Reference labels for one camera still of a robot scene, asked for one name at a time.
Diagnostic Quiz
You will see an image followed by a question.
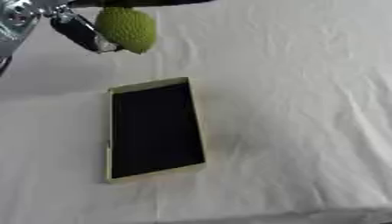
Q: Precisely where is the green knitted toy fruit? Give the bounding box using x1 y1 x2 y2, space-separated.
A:
93 6 159 55

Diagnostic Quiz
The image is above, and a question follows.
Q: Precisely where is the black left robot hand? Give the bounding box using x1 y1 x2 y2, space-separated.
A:
49 0 218 54

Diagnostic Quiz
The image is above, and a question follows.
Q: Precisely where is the tan cardboard box black inside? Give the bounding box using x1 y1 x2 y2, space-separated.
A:
104 76 208 185

